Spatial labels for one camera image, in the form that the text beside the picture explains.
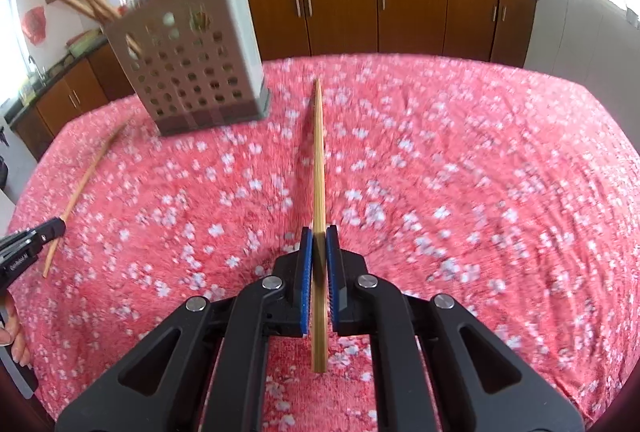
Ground red plastic bag on wall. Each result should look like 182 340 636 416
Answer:
21 6 47 46

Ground lower wooden cabinets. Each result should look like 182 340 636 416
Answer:
2 0 538 158

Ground green perforated utensil holder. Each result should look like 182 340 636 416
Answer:
105 0 270 137

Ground red floral tablecloth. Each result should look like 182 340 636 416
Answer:
6 53 640 432

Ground green basin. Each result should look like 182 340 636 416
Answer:
66 28 107 59

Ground bamboo chopstick three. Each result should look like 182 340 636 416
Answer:
41 120 132 280

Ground bamboo chopstick six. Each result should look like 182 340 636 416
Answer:
311 79 329 374

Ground person left hand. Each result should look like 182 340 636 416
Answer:
1 293 32 366

